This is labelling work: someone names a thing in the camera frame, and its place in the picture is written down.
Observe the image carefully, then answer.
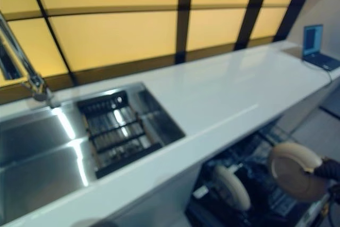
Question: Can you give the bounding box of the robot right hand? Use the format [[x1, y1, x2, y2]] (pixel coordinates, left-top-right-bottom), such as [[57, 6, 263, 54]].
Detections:
[[304, 155, 340, 185]]

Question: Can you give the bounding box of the beige round plate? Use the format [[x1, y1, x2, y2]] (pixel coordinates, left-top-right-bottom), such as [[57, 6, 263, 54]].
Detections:
[[267, 141, 330, 203], [211, 165, 252, 211]]

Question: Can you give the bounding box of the black built-in dishwasher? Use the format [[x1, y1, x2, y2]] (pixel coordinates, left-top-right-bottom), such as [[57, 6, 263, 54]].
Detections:
[[184, 122, 340, 227]]

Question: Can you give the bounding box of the open laptop computer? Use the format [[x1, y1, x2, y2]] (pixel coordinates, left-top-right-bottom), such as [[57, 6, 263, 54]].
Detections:
[[302, 24, 340, 72]]

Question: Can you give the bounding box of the black sink drain rack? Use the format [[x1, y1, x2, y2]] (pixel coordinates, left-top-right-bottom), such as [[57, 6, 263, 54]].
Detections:
[[76, 90, 165, 180]]

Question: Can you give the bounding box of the stainless steel sink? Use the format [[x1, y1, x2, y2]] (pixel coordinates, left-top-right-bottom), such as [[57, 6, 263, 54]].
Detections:
[[0, 82, 186, 225]]

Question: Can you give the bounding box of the chrome kitchen faucet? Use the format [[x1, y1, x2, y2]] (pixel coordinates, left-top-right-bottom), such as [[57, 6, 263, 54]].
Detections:
[[0, 11, 62, 108]]

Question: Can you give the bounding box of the grey laptop cable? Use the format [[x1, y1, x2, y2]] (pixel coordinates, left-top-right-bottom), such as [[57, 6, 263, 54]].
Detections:
[[302, 61, 335, 83]]

